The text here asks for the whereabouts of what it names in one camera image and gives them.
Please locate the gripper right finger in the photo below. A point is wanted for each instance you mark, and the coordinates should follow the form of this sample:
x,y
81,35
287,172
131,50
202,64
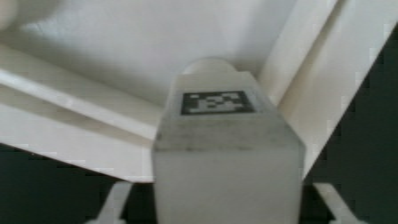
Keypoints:
x,y
335,205

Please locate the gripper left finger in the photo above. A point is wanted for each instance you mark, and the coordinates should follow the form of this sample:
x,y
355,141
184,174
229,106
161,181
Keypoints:
x,y
110,212

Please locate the white table leg with tag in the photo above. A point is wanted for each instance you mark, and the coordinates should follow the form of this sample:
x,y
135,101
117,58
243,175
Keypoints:
x,y
227,153

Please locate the white square tabletop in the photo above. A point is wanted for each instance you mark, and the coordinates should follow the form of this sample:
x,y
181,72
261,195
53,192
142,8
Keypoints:
x,y
94,51

